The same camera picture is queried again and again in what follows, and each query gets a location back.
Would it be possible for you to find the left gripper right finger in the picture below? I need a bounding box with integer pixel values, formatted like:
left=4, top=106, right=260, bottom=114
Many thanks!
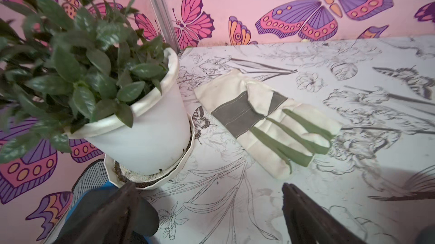
left=282, top=183, right=364, bottom=244

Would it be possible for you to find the black rubber glove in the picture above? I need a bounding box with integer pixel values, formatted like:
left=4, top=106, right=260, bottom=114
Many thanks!
left=43, top=158, right=160, bottom=244

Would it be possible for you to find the green potted plant white pot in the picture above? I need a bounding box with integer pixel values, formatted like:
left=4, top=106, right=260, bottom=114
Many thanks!
left=1, top=0, right=194, bottom=190

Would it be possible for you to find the aluminium frame corner post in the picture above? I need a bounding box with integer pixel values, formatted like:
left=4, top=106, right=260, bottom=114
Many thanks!
left=150, top=0, right=181, bottom=53

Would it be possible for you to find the beige grey work glove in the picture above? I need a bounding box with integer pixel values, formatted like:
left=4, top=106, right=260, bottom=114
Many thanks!
left=194, top=69, right=342, bottom=179

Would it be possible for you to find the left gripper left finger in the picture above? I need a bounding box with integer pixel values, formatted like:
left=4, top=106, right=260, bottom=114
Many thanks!
left=55, top=182, right=139, bottom=244

